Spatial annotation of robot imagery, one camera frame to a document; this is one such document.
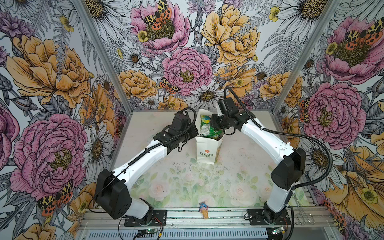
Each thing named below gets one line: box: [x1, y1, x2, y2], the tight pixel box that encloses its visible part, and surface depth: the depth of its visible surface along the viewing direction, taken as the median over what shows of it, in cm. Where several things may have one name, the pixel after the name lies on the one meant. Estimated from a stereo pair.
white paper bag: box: [194, 108, 225, 165], surface depth 81 cm
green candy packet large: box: [199, 114, 224, 140], surface depth 85 cm
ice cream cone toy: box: [198, 201, 209, 220], surface depth 76 cm
